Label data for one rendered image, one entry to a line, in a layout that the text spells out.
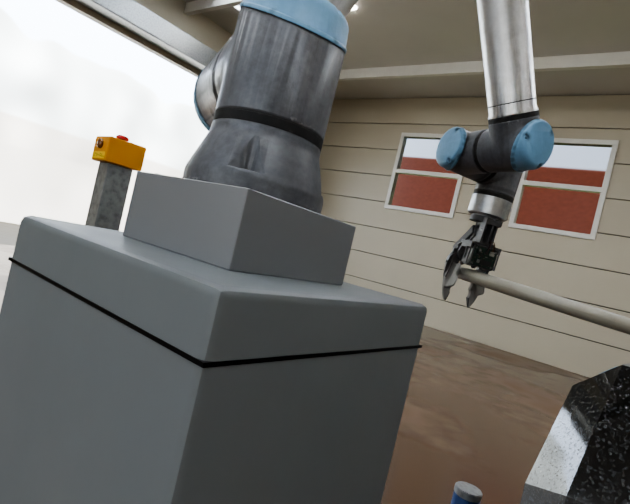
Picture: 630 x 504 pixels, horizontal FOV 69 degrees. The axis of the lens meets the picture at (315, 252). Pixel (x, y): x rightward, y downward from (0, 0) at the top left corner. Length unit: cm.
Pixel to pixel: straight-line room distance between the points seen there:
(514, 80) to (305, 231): 53
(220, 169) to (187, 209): 6
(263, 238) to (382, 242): 805
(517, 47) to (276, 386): 73
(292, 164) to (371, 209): 824
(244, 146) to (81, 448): 35
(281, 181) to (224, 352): 24
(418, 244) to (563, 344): 272
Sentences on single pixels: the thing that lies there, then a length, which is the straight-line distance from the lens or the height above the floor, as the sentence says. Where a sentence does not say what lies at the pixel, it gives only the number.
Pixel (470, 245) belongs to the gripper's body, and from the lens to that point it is 107.
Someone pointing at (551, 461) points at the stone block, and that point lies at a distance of 109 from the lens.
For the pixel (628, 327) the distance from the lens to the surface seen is 106.
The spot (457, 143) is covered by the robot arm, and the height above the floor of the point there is 117.
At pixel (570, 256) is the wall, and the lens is 755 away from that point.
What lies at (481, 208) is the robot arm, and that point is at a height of 106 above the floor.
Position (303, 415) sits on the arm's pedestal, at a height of 73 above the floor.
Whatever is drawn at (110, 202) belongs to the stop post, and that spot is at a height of 88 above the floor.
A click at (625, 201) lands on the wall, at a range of 762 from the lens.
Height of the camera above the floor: 90
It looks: 1 degrees down
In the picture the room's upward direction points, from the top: 13 degrees clockwise
